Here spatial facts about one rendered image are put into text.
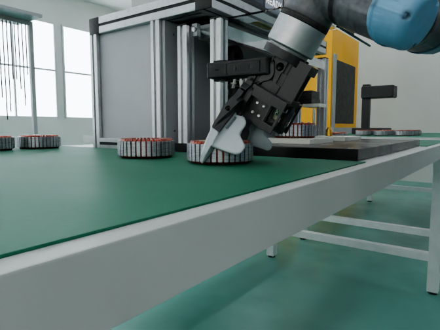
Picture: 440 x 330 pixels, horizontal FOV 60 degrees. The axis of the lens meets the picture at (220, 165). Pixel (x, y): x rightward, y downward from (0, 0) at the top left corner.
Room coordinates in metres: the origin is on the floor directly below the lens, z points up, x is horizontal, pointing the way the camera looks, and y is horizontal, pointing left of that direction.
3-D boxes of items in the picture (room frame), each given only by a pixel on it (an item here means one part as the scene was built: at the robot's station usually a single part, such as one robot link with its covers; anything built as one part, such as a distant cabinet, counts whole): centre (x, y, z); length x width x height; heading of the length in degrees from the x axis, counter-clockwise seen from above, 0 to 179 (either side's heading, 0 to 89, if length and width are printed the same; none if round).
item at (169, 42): (1.23, -0.06, 0.92); 0.66 x 0.01 x 0.30; 144
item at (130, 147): (0.76, 0.15, 0.77); 0.11 x 0.11 x 0.04
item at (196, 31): (1.18, -0.12, 1.04); 0.62 x 0.02 x 0.03; 144
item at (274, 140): (0.98, -0.19, 0.78); 0.15 x 0.15 x 0.01; 54
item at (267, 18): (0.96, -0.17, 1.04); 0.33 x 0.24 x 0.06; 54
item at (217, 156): (0.65, 0.00, 0.77); 0.11 x 0.11 x 0.04
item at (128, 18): (1.27, 0.00, 1.09); 0.68 x 0.44 x 0.05; 144
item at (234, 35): (1.13, -0.18, 1.03); 0.62 x 0.01 x 0.03; 144
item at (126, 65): (1.05, 0.25, 0.91); 0.28 x 0.03 x 0.32; 54
